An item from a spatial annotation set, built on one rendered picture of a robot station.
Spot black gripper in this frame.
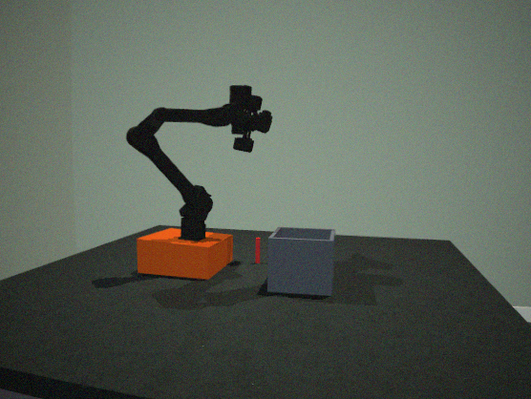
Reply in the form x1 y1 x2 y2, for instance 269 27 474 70
233 95 263 153

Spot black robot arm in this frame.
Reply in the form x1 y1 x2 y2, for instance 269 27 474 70
126 85 272 242

